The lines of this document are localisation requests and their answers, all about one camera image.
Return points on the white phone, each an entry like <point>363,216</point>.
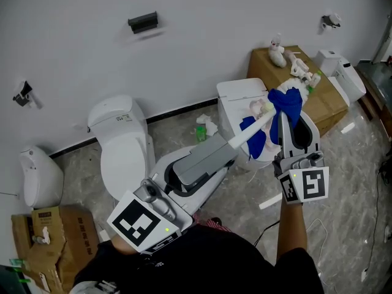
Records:
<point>43,282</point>

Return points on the white egg-shaped toilet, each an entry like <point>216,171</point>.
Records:
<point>43,179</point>

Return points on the white square-tank toilet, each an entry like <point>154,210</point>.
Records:
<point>349,78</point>

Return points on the squat green bottle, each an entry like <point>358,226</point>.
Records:
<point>201,133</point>

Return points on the white flat-lid smart toilet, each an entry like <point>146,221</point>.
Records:
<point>239,93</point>

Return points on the black and white plastic bracket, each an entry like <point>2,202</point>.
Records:
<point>23,95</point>

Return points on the long blue cloth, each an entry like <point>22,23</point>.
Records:
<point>257,145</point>

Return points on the white plug adapter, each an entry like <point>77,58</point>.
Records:
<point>364,275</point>

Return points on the grey door frame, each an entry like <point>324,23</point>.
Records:
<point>382,44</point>

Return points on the person's right black slipper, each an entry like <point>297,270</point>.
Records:
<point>216,220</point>

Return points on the person's right forearm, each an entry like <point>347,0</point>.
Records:
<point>291,234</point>

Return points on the white toilet with tank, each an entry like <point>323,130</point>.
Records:
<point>122,152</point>

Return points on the large torn cardboard box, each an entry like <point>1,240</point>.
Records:
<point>76,234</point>

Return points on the plain brown cardboard box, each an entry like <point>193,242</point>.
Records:
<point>324,109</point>

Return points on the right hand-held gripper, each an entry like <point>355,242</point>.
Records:
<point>312,182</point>

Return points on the white plastic sprayer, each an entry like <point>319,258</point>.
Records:
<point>298,67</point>

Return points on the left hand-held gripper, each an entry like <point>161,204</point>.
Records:
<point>134,222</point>

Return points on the dark window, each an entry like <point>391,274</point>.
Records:
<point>10,282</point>

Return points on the tall green bottle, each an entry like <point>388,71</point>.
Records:
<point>24,281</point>

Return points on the person's left forearm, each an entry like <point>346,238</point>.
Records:
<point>125,245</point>

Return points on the small white bottle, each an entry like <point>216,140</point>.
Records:
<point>45,236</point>

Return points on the grey wall bracket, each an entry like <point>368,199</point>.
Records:
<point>330,20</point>

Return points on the white fluffy bundle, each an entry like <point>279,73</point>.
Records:
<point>278,59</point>

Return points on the black wall shelf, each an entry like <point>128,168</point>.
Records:
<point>142,22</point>

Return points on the white power strip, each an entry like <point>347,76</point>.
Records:
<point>104,234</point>

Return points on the clear bottle green cap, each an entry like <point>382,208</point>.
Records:
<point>18,263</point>

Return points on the crumpled white tissue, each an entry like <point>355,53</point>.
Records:
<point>211,125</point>

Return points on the dark brown-edged floor ledge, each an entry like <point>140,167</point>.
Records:
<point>378,81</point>

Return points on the clear bottle cream cap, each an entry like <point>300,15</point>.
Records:
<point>269,106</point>

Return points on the white spray bottle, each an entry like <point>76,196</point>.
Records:
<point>276,41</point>

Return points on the red checked trousers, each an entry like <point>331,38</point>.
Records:
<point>211,223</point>

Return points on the person's black shirt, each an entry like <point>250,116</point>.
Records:
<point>199,262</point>

